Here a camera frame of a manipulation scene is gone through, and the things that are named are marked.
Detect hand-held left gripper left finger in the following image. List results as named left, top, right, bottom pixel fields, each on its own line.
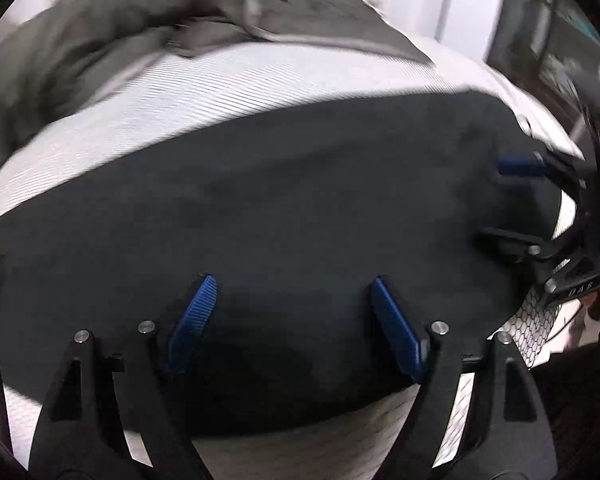
left=28, top=273, right=219, bottom=480

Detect person's right hand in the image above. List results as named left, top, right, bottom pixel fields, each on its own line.
left=580, top=287, right=600, bottom=322

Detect black pants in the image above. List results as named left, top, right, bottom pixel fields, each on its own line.
left=0, top=87, right=567, bottom=439

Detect dark grey duvet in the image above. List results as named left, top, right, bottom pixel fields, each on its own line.
left=0, top=0, right=267, bottom=186

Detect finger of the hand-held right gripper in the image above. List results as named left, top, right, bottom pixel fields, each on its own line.
left=474, top=226, right=579, bottom=282
left=496, top=152, right=589, bottom=197

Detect dark grey pillow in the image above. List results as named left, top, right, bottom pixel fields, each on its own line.
left=170, top=0, right=437, bottom=69

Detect white hexagon-patterned bed sheet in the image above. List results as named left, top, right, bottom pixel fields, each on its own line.
left=0, top=35, right=587, bottom=480

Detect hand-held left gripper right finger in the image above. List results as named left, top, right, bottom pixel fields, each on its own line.
left=370, top=275, right=557, bottom=480

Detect glass door cabinet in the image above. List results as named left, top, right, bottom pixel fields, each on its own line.
left=485, top=0, right=600, bottom=128

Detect thin black cable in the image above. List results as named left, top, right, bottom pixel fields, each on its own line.
left=550, top=305, right=583, bottom=343

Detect person's leg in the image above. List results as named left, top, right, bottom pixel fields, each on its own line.
left=527, top=310, right=600, bottom=480

